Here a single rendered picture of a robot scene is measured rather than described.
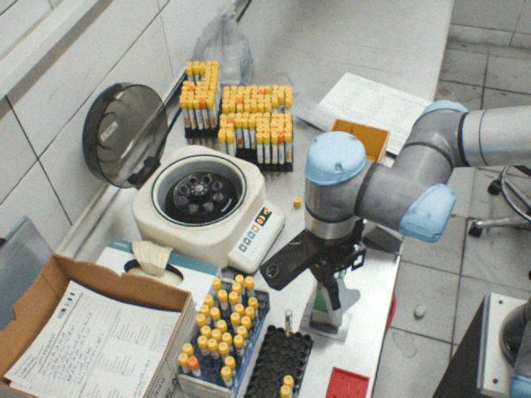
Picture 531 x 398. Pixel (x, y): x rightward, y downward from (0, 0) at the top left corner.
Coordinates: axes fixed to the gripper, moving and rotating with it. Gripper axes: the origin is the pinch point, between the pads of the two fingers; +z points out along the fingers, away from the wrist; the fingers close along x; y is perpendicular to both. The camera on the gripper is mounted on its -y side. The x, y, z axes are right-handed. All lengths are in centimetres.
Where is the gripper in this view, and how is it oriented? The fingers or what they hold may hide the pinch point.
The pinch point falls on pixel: (312, 294)
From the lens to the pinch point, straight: 97.4
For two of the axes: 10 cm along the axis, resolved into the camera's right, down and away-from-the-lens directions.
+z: 0.4, 6.4, 7.7
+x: -4.7, -6.7, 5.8
